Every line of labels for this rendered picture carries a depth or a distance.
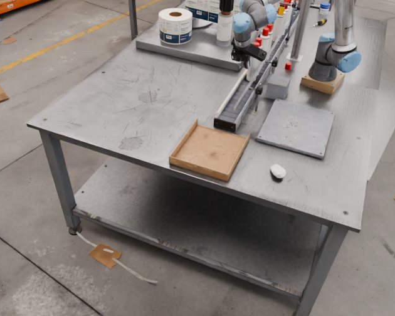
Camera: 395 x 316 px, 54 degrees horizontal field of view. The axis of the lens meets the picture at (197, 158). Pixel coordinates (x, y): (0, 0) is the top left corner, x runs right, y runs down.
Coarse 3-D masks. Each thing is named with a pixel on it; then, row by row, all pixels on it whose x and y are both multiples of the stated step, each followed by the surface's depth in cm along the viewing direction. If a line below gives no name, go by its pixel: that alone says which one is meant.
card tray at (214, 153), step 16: (192, 128) 180; (208, 128) 183; (192, 144) 173; (208, 144) 174; (224, 144) 174; (240, 144) 174; (176, 160) 161; (192, 160) 166; (208, 160) 166; (224, 160) 166; (224, 176) 156
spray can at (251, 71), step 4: (256, 44) 194; (252, 60) 198; (256, 60) 198; (252, 64) 200; (256, 64) 200; (252, 68) 201; (256, 68) 202; (248, 72) 204; (252, 72) 203; (248, 76) 205; (252, 76) 204; (248, 80) 206
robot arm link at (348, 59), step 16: (336, 0) 173; (352, 0) 172; (336, 16) 178; (352, 16) 177; (336, 32) 184; (352, 32) 182; (336, 48) 188; (352, 48) 186; (336, 64) 193; (352, 64) 191
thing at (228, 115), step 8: (296, 16) 276; (280, 40) 246; (272, 56) 229; (256, 80) 208; (240, 88) 201; (232, 96) 196; (240, 96) 196; (248, 96) 196; (232, 104) 190; (240, 104) 190; (224, 112) 185; (232, 112) 185; (224, 120) 180; (232, 120) 180
